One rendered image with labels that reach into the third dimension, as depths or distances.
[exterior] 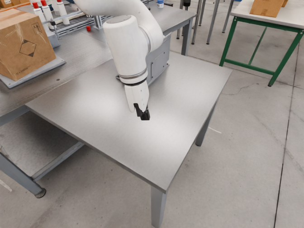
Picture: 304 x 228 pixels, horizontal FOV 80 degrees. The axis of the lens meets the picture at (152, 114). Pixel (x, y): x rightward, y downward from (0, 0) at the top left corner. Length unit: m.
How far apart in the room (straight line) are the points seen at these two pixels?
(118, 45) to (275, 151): 1.86
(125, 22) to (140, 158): 0.51
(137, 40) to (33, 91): 0.86
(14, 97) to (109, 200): 0.97
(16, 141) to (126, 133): 1.25
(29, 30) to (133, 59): 0.92
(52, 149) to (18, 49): 0.80
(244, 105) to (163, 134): 1.68
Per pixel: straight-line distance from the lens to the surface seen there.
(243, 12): 2.54
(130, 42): 0.47
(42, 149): 1.74
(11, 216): 1.85
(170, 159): 0.76
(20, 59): 1.31
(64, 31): 1.81
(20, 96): 1.23
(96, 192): 1.65
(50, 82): 1.25
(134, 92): 0.52
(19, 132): 1.97
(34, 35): 1.34
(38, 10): 1.74
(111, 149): 0.80
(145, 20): 0.54
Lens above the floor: 1.49
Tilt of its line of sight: 47 degrees down
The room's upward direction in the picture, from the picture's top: straight up
